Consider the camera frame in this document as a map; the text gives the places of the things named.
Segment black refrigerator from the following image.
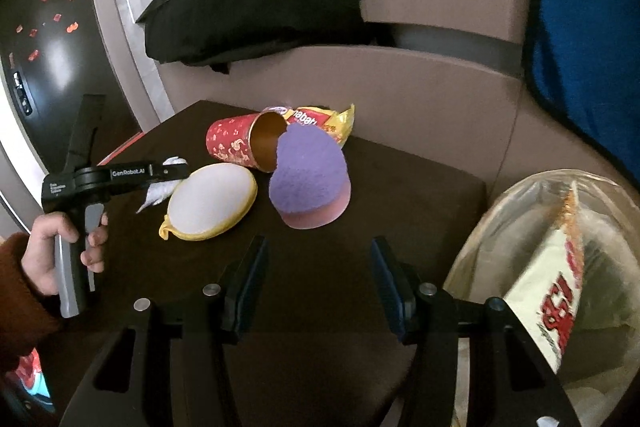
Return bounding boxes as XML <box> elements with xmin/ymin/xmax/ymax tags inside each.
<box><xmin>0</xmin><ymin>0</ymin><xmax>146</xmax><ymax>228</ymax></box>

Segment red gold-print paper cup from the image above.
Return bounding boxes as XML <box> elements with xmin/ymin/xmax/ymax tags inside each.
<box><xmin>206</xmin><ymin>109</ymin><xmax>288</xmax><ymax>172</ymax></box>

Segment white bin with plastic liner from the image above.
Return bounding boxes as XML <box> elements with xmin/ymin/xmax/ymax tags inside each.
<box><xmin>442</xmin><ymin>167</ymin><xmax>640</xmax><ymax>427</ymax></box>

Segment purple pink sponge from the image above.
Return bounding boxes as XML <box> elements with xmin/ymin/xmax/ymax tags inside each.
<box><xmin>269</xmin><ymin>123</ymin><xmax>352</xmax><ymax>229</ymax></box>

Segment round yellow white sponge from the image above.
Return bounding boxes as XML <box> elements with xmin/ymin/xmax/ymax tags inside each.
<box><xmin>160</xmin><ymin>163</ymin><xmax>258</xmax><ymax>242</ymax></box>

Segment blue cloth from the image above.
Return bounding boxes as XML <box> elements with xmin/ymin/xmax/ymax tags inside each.
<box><xmin>520</xmin><ymin>0</ymin><xmax>640</xmax><ymax>188</ymax></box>

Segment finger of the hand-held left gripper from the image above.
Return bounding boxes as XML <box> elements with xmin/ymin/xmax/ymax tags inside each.
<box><xmin>150</xmin><ymin>161</ymin><xmax>191</xmax><ymax>182</ymax></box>

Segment white snack packet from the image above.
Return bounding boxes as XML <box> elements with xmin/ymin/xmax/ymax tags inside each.
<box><xmin>502</xmin><ymin>184</ymin><xmax>587</xmax><ymax>373</ymax></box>

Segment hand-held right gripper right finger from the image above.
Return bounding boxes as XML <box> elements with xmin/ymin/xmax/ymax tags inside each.
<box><xmin>370</xmin><ymin>237</ymin><xmax>583</xmax><ymax>427</ymax></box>

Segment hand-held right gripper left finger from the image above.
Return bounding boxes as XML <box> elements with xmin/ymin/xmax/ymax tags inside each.
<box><xmin>57</xmin><ymin>234</ymin><xmax>271</xmax><ymax>427</ymax></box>

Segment yellow snack packet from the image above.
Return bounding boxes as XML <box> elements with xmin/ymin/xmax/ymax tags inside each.
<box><xmin>262</xmin><ymin>104</ymin><xmax>356</xmax><ymax>148</ymax></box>

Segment person's left hand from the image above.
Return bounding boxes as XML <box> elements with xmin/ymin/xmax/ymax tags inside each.
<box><xmin>22</xmin><ymin>213</ymin><xmax>109</xmax><ymax>295</ymax></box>

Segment person's left forearm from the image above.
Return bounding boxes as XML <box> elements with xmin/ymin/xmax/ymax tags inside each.
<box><xmin>0</xmin><ymin>232</ymin><xmax>63</xmax><ymax>375</ymax></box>

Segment cluster of fridge magnets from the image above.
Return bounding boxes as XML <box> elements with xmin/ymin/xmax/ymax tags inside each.
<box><xmin>15</xmin><ymin>0</ymin><xmax>83</xmax><ymax>60</ymax></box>

